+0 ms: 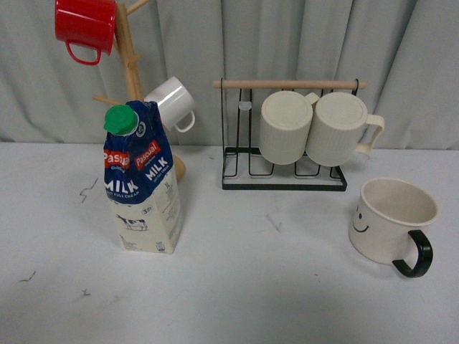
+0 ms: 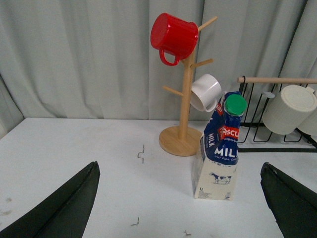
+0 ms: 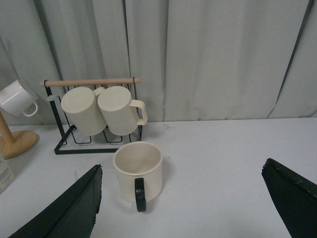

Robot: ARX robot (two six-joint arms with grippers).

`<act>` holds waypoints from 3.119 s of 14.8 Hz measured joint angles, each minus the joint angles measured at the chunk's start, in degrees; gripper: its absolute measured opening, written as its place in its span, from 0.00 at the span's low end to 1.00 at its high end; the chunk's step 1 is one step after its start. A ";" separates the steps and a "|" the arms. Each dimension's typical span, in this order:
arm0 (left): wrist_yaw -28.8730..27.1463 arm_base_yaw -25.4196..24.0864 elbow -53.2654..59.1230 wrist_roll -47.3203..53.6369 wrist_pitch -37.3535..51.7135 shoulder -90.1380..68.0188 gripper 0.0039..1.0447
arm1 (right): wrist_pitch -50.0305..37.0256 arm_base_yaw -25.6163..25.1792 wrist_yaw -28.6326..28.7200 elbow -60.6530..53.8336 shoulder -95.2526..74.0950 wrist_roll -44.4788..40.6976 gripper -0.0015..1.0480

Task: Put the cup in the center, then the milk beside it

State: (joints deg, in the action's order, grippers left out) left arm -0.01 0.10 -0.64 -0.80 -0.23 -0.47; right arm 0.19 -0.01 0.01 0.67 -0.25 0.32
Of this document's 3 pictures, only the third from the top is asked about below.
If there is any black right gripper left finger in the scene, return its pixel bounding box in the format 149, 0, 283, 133
11, 165, 103, 238

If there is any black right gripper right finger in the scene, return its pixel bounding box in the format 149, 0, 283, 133
262, 158, 317, 238

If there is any cream mug with black handle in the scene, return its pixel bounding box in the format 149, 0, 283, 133
113, 141, 163, 212

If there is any milk carton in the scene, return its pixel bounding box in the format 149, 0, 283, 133
0, 154, 14, 193

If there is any wooden mug tree stand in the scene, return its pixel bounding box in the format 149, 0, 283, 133
0, 113, 39, 159

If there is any cream mug left on rack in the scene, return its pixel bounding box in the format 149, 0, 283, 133
61, 87, 107, 136

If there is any cream mug on rack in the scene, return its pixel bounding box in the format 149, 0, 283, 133
61, 87, 107, 136
97, 86, 148, 136

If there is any cream mug right on rack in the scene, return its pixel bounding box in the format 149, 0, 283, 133
97, 86, 148, 136

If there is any white glossy hanging mug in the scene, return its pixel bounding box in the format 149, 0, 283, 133
0, 80, 38, 117

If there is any grey curtain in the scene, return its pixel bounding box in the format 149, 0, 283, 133
0, 0, 317, 125

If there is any black wire mug rack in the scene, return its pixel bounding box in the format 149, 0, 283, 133
40, 77, 143, 155

